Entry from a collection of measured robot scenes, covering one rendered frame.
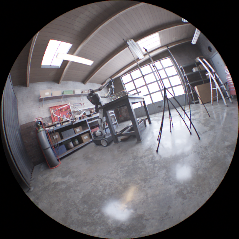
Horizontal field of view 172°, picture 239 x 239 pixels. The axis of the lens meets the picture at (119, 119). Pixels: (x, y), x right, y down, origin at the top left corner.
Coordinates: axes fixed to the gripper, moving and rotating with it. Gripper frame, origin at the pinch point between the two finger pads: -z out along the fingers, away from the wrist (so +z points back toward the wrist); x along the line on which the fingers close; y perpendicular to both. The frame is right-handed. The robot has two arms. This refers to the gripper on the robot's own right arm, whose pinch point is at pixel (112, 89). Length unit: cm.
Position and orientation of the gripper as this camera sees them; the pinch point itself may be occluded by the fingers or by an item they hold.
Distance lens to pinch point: 181.5
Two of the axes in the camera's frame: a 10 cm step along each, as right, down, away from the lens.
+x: -5.2, 2.4, -8.2
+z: -2.9, -9.5, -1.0
